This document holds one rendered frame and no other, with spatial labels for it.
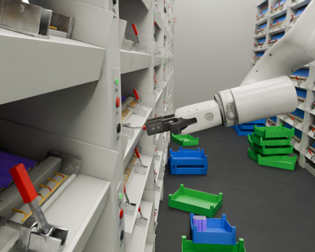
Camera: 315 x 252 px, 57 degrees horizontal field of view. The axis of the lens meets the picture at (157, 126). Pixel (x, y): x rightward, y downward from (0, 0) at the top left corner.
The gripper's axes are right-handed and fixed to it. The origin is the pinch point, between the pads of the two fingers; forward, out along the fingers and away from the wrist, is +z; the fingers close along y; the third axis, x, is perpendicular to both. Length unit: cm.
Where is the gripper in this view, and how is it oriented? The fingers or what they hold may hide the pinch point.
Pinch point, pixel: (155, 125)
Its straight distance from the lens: 69.1
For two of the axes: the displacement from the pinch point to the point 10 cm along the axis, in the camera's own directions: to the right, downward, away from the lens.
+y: 0.8, -2.2, 9.7
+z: -9.6, 2.3, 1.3
